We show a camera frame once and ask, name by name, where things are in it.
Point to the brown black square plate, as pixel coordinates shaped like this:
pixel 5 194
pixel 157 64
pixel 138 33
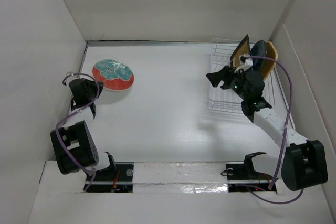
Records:
pixel 242 49

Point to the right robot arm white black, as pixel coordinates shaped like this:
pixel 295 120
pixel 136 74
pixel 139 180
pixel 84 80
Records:
pixel 301 162

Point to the aluminium base rail with mounts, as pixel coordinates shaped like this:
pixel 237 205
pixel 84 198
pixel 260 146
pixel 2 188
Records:
pixel 175 177

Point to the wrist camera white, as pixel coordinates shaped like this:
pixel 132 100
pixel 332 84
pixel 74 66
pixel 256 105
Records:
pixel 68 77
pixel 243 63

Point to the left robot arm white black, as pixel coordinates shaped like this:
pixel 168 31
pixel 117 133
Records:
pixel 73 145

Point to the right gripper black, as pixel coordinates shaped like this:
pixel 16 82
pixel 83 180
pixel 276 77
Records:
pixel 225 74

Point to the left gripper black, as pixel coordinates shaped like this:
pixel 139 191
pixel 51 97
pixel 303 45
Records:
pixel 91 83

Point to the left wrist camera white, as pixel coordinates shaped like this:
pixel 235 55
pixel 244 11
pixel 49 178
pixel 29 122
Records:
pixel 68 77

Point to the red teal floral round plate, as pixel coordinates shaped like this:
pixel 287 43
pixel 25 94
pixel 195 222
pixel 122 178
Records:
pixel 115 75

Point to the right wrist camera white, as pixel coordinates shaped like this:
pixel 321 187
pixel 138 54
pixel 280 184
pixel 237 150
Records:
pixel 243 63

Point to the teal round plate white blossoms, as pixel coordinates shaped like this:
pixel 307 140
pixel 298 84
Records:
pixel 258 49

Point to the woven bamboo square plate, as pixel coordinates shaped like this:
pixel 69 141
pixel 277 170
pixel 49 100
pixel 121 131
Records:
pixel 270 61

